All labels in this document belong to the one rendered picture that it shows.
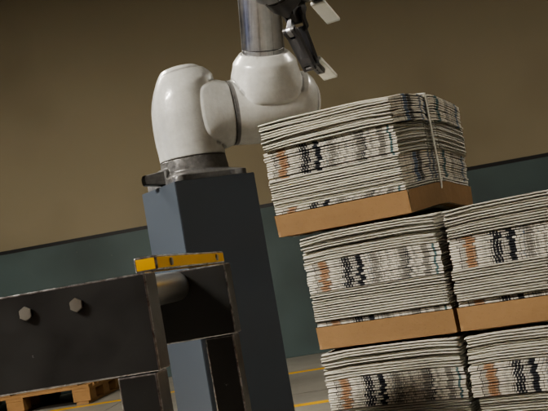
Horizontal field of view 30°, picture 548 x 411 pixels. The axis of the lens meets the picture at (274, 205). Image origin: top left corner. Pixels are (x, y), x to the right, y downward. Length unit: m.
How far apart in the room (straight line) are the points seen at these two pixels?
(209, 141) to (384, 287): 0.61
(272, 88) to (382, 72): 6.33
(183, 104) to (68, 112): 6.84
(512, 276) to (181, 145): 0.84
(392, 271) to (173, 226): 0.58
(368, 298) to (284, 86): 0.62
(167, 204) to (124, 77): 6.76
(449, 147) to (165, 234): 0.67
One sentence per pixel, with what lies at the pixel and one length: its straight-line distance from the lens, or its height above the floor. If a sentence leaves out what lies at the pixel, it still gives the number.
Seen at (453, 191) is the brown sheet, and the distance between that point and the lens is 2.13.
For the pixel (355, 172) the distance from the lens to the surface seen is 1.94.
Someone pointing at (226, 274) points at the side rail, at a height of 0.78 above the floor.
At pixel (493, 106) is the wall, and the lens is 8.64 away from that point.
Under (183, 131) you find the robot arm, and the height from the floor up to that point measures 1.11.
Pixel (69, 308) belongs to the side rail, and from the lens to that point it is 1.27.
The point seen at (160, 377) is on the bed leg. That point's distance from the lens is 1.26.
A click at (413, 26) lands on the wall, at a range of 8.73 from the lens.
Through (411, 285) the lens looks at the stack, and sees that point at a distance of 1.92.
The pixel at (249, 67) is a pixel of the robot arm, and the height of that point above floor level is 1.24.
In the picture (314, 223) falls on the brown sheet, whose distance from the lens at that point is 1.98.
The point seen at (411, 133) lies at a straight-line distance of 1.98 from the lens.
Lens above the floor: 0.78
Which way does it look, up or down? 3 degrees up
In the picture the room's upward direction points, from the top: 10 degrees counter-clockwise
